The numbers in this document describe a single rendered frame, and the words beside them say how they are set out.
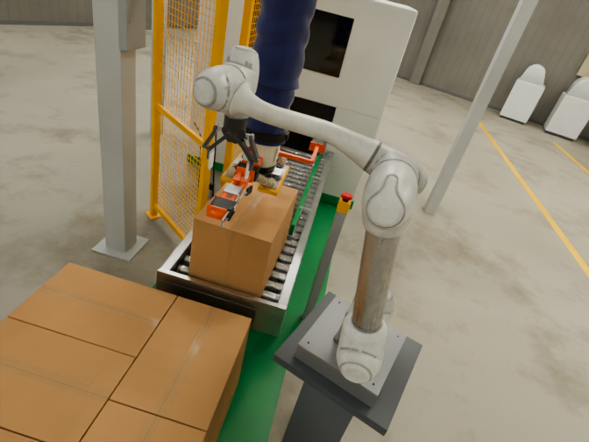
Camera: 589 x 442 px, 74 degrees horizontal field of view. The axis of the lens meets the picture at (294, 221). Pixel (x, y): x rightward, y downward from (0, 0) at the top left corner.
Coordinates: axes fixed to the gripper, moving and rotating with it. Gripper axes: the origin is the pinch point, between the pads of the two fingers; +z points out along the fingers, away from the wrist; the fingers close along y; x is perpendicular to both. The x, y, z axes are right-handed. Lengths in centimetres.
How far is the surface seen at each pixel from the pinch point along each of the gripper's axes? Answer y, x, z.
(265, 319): -24, -23, 90
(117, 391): 20, 39, 86
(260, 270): -15, -28, 64
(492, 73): -158, -305, -22
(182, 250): 33, -45, 81
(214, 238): 11, -29, 54
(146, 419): 5, 46, 86
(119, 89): 97, -91, 16
